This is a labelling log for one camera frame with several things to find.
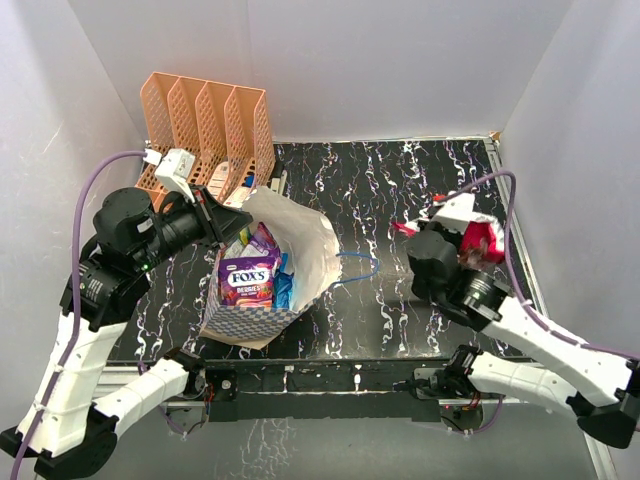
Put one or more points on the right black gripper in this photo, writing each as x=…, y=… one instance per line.
x=447, y=233

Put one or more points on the aluminium frame rail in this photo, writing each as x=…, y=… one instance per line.
x=487, y=378

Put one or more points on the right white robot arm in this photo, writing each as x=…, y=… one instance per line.
x=600, y=390

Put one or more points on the blue snack packet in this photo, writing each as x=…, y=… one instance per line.
x=283, y=284

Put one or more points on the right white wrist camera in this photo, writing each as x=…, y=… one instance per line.
x=454, y=214

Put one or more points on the orange plastic file organizer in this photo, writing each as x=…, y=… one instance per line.
x=216, y=122

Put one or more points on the purple Fox's candy bag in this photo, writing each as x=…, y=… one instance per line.
x=248, y=282

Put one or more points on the rainbow candy bag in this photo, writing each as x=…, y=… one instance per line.
x=242, y=237

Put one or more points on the pink chips bag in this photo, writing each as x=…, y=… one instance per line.
x=478, y=238

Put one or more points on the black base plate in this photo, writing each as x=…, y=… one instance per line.
x=403, y=406

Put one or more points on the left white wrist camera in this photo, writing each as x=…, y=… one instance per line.
x=173, y=169

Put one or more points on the white bottle in organizer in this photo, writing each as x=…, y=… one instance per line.
x=218, y=178

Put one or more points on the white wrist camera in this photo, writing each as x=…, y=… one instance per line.
x=173, y=169
x=454, y=214

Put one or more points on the blue checkered paper bag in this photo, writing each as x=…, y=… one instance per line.
x=314, y=257

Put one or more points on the grey stapler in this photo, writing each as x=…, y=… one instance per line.
x=278, y=178

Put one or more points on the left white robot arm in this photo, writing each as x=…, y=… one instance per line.
x=68, y=432

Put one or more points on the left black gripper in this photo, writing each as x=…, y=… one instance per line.
x=217, y=221

